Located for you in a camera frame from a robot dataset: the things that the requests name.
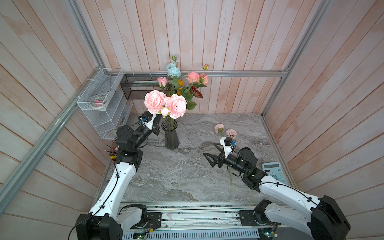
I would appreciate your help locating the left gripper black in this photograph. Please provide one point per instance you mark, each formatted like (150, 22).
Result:
(155, 128)

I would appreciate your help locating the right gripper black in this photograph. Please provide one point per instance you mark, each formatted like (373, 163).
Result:
(223, 159)

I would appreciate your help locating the pink peony stem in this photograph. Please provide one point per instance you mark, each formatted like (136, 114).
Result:
(170, 108)
(220, 129)

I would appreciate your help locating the pink rose bud stem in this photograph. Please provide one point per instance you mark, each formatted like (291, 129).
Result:
(163, 81)

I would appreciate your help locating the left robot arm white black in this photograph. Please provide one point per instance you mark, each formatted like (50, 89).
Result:
(104, 221)

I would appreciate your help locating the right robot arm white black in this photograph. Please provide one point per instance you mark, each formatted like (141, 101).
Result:
(320, 218)

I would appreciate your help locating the dark glass vase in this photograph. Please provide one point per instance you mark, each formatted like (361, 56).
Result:
(172, 135)

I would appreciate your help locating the mixed bouquet remaining flowers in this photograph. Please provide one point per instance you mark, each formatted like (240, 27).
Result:
(185, 85)

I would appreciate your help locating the red pen cup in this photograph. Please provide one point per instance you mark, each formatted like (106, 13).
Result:
(113, 153)

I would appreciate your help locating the light blue calculator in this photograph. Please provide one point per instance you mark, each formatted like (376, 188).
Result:
(275, 170)

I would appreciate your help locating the tape roll on shelf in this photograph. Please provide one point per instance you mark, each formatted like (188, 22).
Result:
(99, 102)

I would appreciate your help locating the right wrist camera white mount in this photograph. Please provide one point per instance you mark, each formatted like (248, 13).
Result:
(228, 144)

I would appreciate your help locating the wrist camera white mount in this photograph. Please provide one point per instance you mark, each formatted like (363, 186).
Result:
(228, 144)
(147, 119)

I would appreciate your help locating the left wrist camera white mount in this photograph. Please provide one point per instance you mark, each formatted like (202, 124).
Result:
(147, 119)

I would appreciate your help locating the white wire mesh shelf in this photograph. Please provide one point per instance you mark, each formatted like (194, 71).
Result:
(106, 82)

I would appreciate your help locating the black mesh wall shelf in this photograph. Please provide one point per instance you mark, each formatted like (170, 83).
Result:
(136, 86)

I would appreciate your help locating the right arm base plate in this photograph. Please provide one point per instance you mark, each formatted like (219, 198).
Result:
(251, 218)

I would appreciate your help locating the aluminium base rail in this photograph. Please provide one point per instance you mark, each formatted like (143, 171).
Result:
(221, 215)

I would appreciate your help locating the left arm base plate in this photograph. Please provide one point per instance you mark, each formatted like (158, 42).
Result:
(151, 220)

